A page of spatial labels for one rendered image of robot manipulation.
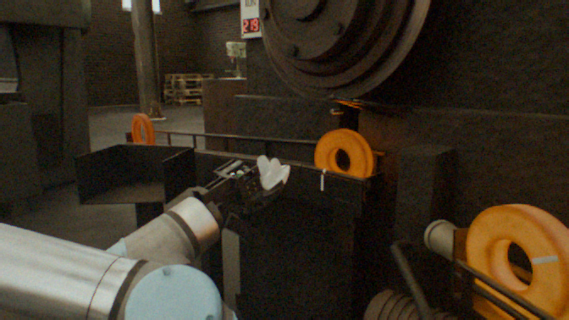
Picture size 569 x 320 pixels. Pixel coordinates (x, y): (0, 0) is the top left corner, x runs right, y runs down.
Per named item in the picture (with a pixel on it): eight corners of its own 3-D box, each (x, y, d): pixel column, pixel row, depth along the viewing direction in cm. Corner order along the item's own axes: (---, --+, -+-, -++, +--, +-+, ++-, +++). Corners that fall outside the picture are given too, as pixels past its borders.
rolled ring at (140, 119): (145, 113, 159) (152, 113, 161) (129, 113, 173) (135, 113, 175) (150, 156, 163) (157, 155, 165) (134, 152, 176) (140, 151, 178)
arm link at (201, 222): (207, 262, 60) (176, 244, 67) (229, 245, 63) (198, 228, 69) (188, 218, 56) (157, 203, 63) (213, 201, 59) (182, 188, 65)
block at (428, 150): (412, 239, 88) (421, 140, 83) (447, 251, 83) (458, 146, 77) (390, 255, 81) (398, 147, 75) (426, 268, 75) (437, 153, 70)
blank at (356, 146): (320, 128, 96) (312, 129, 94) (373, 129, 86) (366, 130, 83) (323, 184, 99) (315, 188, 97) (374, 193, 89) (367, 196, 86)
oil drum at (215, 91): (237, 152, 443) (234, 76, 422) (271, 160, 403) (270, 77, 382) (194, 161, 402) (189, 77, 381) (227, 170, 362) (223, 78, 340)
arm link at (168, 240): (134, 319, 56) (96, 269, 59) (200, 267, 63) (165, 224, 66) (131, 302, 49) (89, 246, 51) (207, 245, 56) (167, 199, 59)
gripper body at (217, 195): (262, 163, 66) (208, 198, 59) (273, 202, 70) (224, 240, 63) (235, 157, 71) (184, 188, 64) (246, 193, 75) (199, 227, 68)
